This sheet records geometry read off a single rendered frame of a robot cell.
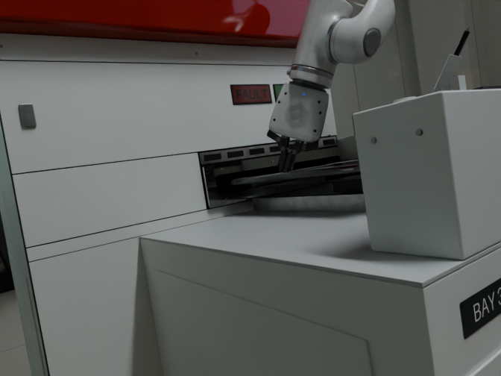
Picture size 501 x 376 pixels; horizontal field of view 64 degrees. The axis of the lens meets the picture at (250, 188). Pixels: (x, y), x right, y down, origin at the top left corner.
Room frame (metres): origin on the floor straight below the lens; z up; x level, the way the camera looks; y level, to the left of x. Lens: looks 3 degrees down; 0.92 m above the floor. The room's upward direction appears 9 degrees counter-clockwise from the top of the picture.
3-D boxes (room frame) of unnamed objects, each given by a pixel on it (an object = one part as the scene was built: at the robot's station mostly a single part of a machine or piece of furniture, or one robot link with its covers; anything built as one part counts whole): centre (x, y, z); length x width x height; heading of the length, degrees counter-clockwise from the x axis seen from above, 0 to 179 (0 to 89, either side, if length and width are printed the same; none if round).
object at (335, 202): (0.73, -0.15, 0.84); 0.50 x 0.02 x 0.03; 34
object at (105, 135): (0.93, 0.07, 1.02); 0.81 x 0.03 x 0.40; 124
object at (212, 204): (1.02, -0.08, 0.89); 0.44 x 0.02 x 0.10; 124
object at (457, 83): (0.90, -0.48, 1.03); 0.06 x 0.04 x 0.13; 34
